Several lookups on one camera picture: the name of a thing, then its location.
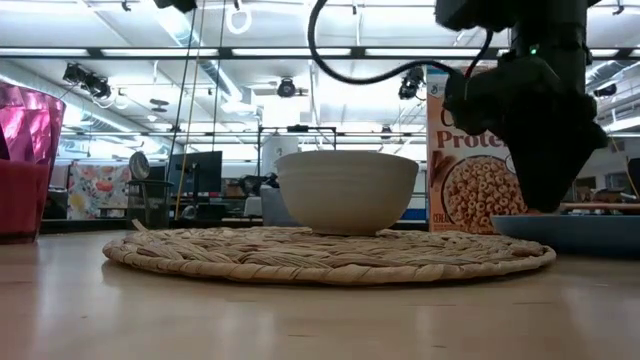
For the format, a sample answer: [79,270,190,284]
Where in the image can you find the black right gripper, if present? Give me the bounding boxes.
[442,53,609,214]

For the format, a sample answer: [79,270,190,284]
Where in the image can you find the blue round plate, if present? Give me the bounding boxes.
[489,212,640,259]

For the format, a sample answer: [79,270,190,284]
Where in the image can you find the orange cereal box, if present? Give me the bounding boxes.
[425,67,531,235]

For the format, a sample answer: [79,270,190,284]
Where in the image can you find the dark metal spoon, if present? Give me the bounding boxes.
[128,151,152,182]

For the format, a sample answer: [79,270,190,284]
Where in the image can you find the translucent red plastic cup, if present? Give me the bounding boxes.
[0,82,67,245]

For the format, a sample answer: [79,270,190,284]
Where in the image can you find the black ceiling spotlight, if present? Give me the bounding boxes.
[397,66,427,101]
[62,62,89,86]
[84,73,113,100]
[276,77,298,99]

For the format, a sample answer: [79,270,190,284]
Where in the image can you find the white ceramic bowl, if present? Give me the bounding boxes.
[274,149,420,237]

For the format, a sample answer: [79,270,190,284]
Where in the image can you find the round woven straw placemat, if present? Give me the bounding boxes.
[102,225,557,286]

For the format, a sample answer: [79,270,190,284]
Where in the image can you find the white cylinder container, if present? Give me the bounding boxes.
[260,134,300,176]

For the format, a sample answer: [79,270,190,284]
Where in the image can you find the gray plastic basket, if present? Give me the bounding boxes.
[258,184,301,228]

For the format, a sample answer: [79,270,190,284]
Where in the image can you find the black computer monitor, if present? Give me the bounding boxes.
[167,150,224,202]

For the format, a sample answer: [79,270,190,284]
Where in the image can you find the black mesh utensil cup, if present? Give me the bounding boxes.
[126,179,175,230]

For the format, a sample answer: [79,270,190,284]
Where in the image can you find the floral patterned cloth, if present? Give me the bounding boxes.
[67,162,133,221]

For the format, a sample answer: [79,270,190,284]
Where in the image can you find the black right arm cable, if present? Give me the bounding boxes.
[307,0,496,86]

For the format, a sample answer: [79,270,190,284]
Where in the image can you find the black metal table frame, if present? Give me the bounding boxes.
[39,217,431,235]

